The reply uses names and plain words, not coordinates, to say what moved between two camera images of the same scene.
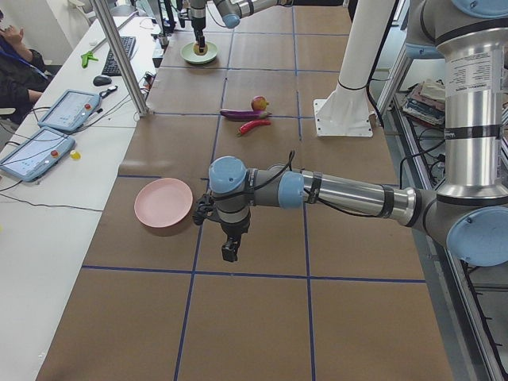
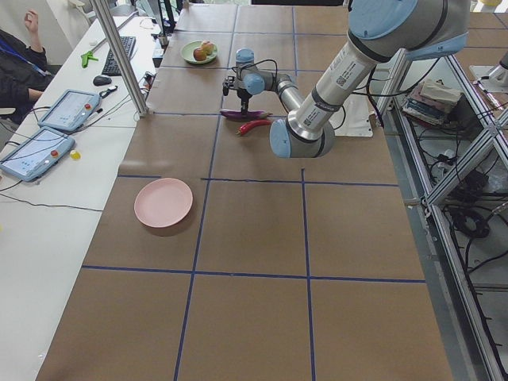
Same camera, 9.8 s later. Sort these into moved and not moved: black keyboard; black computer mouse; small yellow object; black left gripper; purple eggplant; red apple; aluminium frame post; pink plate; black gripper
Moved: black gripper; red apple; black left gripper
Not moved: purple eggplant; black computer mouse; black keyboard; aluminium frame post; pink plate; small yellow object
